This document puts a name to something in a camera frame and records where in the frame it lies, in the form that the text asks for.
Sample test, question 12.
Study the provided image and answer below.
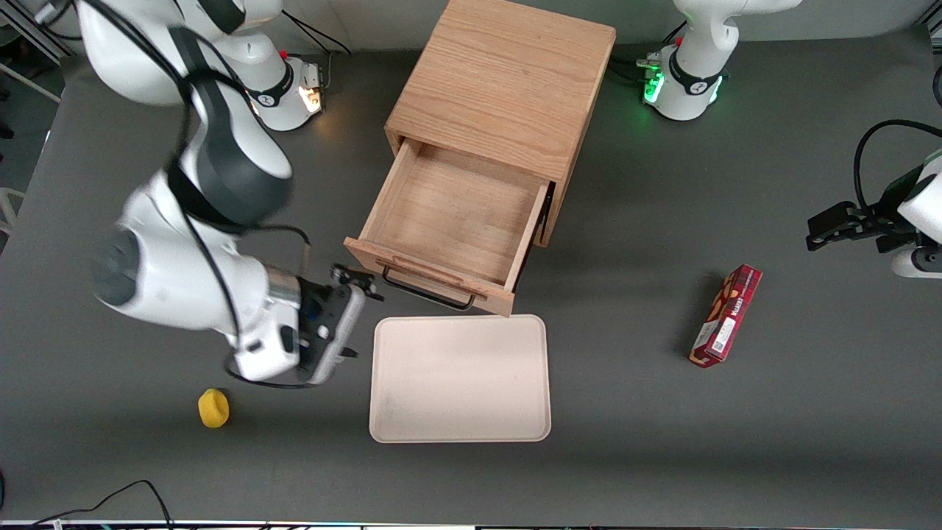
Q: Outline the wooden drawer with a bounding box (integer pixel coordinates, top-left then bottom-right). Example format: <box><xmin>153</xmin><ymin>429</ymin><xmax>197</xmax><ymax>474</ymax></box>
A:
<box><xmin>343</xmin><ymin>136</ymin><xmax>557</xmax><ymax>318</ymax></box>

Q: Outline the yellow toy fruit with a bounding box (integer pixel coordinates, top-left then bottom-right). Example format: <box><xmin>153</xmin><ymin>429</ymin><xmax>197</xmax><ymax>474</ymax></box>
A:
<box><xmin>197</xmin><ymin>388</ymin><xmax>230</xmax><ymax>429</ymax></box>

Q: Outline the aluminium frame rail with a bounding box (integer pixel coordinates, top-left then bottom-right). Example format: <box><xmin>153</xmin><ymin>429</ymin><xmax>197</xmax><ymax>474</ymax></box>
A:
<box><xmin>0</xmin><ymin>0</ymin><xmax>64</xmax><ymax>104</ymax></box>

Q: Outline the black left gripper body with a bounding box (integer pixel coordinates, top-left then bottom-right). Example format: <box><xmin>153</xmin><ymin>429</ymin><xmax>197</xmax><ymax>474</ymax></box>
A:
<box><xmin>857</xmin><ymin>177</ymin><xmax>922</xmax><ymax>255</ymax></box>

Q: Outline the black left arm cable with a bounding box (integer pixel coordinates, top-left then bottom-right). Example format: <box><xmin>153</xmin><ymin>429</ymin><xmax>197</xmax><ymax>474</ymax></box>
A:
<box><xmin>853</xmin><ymin>119</ymin><xmax>942</xmax><ymax>216</ymax></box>

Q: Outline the black metal drawer handle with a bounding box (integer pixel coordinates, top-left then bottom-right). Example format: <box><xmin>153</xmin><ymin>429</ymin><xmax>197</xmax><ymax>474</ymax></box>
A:
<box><xmin>380</xmin><ymin>265</ymin><xmax>478</xmax><ymax>312</ymax></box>

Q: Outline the black cable on table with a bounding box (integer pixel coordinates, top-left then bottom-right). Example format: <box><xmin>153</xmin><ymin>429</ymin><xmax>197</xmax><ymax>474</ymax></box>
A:
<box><xmin>28</xmin><ymin>480</ymin><xmax>174</xmax><ymax>530</ymax></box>

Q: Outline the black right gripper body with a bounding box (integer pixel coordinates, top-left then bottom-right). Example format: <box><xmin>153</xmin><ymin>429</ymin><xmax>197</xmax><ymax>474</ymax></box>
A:
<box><xmin>296</xmin><ymin>283</ymin><xmax>341</xmax><ymax>373</ymax></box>

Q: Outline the beige rectangular plastic tray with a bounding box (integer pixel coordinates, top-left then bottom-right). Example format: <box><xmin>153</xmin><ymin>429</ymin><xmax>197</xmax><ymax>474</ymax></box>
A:
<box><xmin>368</xmin><ymin>314</ymin><xmax>553</xmax><ymax>445</ymax></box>

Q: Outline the red snack box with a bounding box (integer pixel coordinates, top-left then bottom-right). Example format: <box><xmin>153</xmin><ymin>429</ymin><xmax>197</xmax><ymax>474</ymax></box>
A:
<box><xmin>689</xmin><ymin>264</ymin><xmax>763</xmax><ymax>370</ymax></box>

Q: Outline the white metal frame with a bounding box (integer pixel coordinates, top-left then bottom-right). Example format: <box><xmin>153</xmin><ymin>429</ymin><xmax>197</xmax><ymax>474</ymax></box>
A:
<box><xmin>0</xmin><ymin>187</ymin><xmax>24</xmax><ymax>238</ymax></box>

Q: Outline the black base power cable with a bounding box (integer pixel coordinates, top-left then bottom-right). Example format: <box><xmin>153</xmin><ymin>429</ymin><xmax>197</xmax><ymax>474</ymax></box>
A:
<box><xmin>281</xmin><ymin>9</ymin><xmax>333</xmax><ymax>57</ymax></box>
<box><xmin>609</xmin><ymin>56</ymin><xmax>657</xmax><ymax>84</ymax></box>

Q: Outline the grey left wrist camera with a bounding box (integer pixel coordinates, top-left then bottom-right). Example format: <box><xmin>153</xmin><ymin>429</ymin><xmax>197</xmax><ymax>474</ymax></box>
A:
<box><xmin>892</xmin><ymin>247</ymin><xmax>942</xmax><ymax>280</ymax></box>

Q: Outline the wooden drawer cabinet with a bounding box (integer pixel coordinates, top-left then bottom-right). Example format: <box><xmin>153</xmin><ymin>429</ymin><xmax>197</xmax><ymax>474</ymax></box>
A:
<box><xmin>384</xmin><ymin>0</ymin><xmax>617</xmax><ymax>248</ymax></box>

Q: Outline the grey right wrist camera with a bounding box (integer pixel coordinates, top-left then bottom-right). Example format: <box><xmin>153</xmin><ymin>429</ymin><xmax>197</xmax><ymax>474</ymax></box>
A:
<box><xmin>308</xmin><ymin>283</ymin><xmax>366</xmax><ymax>386</ymax></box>

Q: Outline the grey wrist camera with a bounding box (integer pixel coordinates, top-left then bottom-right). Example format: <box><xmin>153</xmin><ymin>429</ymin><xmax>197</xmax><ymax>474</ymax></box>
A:
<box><xmin>892</xmin><ymin>247</ymin><xmax>942</xmax><ymax>280</ymax></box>
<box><xmin>308</xmin><ymin>283</ymin><xmax>366</xmax><ymax>386</ymax></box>

